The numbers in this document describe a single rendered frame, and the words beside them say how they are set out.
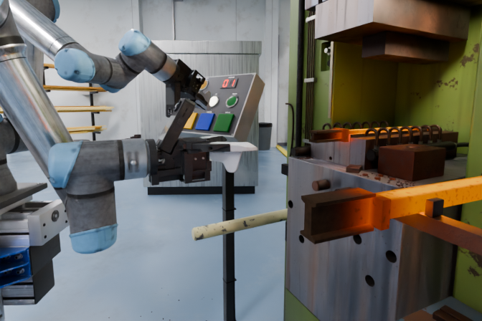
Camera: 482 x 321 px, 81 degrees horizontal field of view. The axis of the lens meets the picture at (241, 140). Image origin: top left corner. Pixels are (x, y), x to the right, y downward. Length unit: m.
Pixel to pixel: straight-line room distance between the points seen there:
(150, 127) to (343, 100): 2.63
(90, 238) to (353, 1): 0.78
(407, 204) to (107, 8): 7.88
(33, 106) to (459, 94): 1.18
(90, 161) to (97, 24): 7.58
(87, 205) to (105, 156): 0.08
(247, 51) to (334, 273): 2.74
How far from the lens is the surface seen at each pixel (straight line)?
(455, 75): 1.19
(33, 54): 1.12
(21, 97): 0.64
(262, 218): 1.15
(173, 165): 0.57
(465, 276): 0.88
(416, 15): 0.91
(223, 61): 3.28
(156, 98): 3.35
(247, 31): 7.39
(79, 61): 0.76
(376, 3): 0.80
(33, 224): 1.00
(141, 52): 0.83
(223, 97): 1.16
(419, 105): 1.24
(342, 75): 1.07
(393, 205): 0.38
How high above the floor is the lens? 1.08
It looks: 7 degrees down
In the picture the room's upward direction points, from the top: straight up
